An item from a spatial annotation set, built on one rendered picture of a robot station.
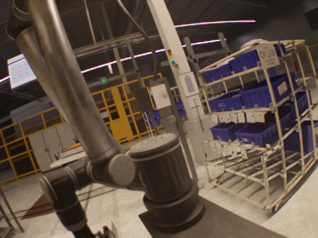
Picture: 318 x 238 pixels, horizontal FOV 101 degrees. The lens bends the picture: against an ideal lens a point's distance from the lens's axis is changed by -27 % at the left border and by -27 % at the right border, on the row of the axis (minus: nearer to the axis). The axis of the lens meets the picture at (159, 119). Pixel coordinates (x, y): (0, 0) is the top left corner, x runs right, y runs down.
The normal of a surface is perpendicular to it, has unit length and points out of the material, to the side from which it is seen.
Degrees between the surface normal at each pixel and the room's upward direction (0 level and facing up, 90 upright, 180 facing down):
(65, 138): 90
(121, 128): 90
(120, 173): 90
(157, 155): 90
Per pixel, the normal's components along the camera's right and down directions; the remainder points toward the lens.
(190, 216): -0.12, -0.90
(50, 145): 0.26, 0.00
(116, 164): 0.68, -0.28
